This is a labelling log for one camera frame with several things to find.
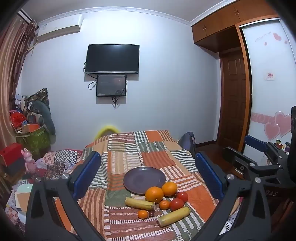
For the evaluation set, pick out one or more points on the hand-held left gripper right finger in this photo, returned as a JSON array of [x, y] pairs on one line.
[[209, 176]]

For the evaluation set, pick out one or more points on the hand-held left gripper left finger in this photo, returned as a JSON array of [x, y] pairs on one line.
[[85, 176]]

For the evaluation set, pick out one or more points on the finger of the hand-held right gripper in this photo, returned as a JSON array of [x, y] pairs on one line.
[[254, 141], [232, 154]]

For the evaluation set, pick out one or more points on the red tomato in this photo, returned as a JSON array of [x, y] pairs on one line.
[[177, 204], [183, 196]]

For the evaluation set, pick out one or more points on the orange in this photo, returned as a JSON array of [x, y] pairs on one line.
[[154, 194], [170, 188]]

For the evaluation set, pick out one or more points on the small tangerine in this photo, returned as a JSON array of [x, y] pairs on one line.
[[143, 214], [164, 205]]

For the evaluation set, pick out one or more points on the yellow banana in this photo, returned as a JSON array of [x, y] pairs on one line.
[[138, 204], [173, 216]]

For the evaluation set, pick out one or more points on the dark purple plate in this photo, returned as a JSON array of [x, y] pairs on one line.
[[141, 178]]

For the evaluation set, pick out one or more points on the dark red grape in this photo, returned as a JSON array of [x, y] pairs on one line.
[[151, 213]]

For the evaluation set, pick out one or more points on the black-white checkered cloth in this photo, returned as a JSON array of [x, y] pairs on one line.
[[66, 156]]

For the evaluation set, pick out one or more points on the white heart-print wardrobe door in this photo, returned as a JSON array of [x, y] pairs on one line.
[[266, 104]]

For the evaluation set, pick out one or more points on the blue-grey chair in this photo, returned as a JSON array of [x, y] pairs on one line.
[[186, 141]]

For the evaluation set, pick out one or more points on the floral bedsheet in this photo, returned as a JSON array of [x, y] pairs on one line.
[[46, 160]]

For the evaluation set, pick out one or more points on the striped patchwork blanket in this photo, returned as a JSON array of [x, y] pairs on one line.
[[129, 157]]

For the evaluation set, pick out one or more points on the yellow hoop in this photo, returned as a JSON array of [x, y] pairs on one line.
[[107, 128]]

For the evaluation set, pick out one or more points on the brown wooden door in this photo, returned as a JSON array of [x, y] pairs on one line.
[[232, 92]]

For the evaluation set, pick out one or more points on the pink rabbit toy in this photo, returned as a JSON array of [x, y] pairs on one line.
[[29, 162]]

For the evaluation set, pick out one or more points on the green storage box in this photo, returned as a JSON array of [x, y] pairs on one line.
[[34, 141]]

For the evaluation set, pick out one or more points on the red-white door sticker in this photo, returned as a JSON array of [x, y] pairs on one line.
[[269, 76]]

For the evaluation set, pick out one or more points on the orange box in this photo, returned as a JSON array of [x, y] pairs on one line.
[[31, 128]]

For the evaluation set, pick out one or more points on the grey pillow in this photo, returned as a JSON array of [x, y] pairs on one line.
[[45, 113]]

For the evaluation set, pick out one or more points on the red box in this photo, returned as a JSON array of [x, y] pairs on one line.
[[11, 151]]

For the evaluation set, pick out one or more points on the red cloth bag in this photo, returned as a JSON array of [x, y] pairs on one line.
[[17, 119]]

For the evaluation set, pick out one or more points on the dark patterned cushion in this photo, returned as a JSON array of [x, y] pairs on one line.
[[41, 95]]

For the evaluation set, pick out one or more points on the wooden overhead cabinet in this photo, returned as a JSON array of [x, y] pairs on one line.
[[219, 23]]

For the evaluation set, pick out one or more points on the brown striped curtain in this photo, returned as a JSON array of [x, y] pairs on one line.
[[11, 69]]

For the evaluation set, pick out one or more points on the white air conditioner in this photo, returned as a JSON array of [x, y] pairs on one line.
[[60, 29]]

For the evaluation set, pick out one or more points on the small black wall monitor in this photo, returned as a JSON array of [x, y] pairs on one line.
[[111, 84]]

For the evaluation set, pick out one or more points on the wall-mounted black television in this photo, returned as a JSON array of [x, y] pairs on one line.
[[112, 58]]

